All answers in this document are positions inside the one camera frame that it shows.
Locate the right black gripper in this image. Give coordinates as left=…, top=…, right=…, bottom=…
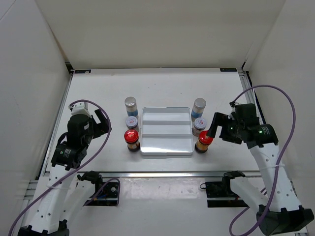
left=206, top=113, right=244, bottom=145

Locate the red-lid chili sauce jar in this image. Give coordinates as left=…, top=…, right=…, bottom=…
left=124, top=129, right=140, bottom=152
left=195, top=131, right=214, bottom=153

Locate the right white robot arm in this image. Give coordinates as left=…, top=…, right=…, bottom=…
left=207, top=103, right=315, bottom=236

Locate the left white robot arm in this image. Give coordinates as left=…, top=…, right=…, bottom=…
left=18, top=108, right=111, bottom=236

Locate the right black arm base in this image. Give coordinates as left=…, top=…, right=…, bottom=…
left=199, top=171, right=248, bottom=208

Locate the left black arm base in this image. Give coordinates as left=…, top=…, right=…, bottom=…
left=77, top=171, right=121, bottom=207

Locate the right short white-lid jar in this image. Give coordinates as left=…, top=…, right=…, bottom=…
left=192, top=118, right=207, bottom=137

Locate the short white-lid jar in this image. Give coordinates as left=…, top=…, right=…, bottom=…
left=126, top=116, right=139, bottom=132
left=192, top=118, right=207, bottom=137

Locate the right tall silver-capped shaker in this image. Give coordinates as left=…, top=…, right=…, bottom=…
left=191, top=98, right=206, bottom=121

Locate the tall silver-capped shaker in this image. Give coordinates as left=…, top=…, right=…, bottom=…
left=191, top=98, right=206, bottom=121
left=125, top=96, right=138, bottom=117

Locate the left short white-lid jar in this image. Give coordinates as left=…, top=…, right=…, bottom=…
left=126, top=116, right=139, bottom=132

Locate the left tall silver-capped shaker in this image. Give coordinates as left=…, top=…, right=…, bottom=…
left=125, top=96, right=138, bottom=117

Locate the white divided organizer tray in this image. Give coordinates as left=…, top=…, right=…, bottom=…
left=140, top=107, right=194, bottom=157

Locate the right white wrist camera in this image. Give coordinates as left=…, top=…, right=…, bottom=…
left=228, top=108, right=236, bottom=120

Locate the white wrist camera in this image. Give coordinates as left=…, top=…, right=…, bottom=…
left=68, top=102, right=92, bottom=118
left=228, top=108, right=236, bottom=120

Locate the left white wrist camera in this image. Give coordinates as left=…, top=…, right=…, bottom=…
left=68, top=102, right=92, bottom=118

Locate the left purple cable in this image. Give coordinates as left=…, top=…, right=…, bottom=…
left=8, top=99, right=112, bottom=236

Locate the purple cable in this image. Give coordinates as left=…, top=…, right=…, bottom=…
left=8, top=99, right=112, bottom=236
left=229, top=85, right=295, bottom=236

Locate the aluminium right rail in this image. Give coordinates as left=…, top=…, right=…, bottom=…
left=237, top=69, right=266, bottom=124

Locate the aluminium rail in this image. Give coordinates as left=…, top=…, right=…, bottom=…
left=237, top=69, right=266, bottom=124
left=41, top=170, right=264, bottom=178
left=36, top=64, right=74, bottom=177

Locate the aluminium front rail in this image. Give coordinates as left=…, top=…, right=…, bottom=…
left=41, top=170, right=264, bottom=178

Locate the aluminium left rail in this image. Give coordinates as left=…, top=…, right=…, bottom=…
left=36, top=64, right=74, bottom=177

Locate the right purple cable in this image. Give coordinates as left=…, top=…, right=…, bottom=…
left=229, top=85, right=295, bottom=236

